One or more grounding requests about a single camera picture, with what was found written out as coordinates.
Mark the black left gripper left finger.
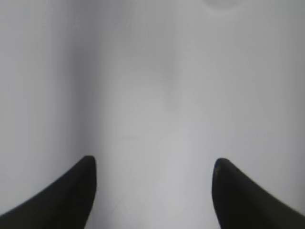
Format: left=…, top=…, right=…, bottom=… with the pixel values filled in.
left=0, top=156, right=96, bottom=229

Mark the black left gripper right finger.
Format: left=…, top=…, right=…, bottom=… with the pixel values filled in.
left=212, top=158, right=305, bottom=229

